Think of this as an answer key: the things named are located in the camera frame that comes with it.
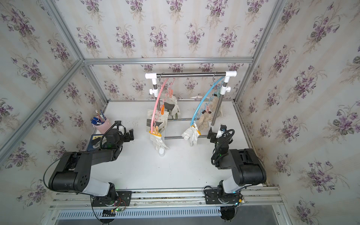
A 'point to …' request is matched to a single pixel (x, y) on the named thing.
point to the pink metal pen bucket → (102, 128)
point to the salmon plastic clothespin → (171, 93)
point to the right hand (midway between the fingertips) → (221, 129)
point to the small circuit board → (109, 213)
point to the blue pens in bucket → (100, 119)
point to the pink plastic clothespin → (207, 109)
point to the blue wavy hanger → (210, 93)
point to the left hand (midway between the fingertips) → (126, 130)
